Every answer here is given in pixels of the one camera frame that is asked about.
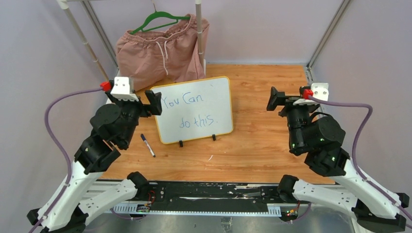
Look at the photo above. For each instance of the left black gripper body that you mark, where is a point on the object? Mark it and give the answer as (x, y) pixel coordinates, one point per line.
(134, 108)

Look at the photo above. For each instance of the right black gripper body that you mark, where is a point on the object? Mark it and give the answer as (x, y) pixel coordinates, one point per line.
(295, 114)

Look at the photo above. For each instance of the white blue whiteboard marker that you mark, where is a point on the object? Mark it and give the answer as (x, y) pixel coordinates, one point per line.
(147, 145)

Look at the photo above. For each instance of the yellow framed whiteboard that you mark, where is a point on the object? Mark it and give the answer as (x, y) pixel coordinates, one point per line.
(194, 110)

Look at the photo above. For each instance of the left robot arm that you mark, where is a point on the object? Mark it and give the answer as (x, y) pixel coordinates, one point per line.
(113, 127)

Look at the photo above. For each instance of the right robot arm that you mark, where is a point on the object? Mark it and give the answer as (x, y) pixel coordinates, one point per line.
(320, 137)

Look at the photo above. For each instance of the green clothes hanger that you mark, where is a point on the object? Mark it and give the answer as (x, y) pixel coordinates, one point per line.
(157, 20)

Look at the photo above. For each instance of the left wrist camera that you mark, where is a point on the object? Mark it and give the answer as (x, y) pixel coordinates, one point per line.
(123, 89)

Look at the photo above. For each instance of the pink drawstring shorts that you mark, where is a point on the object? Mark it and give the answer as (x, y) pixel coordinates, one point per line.
(149, 57)

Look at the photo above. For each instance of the wire whiteboard stand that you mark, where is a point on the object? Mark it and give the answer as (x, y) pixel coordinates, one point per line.
(181, 143)

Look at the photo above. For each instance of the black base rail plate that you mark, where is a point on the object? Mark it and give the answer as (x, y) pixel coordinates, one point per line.
(206, 198)

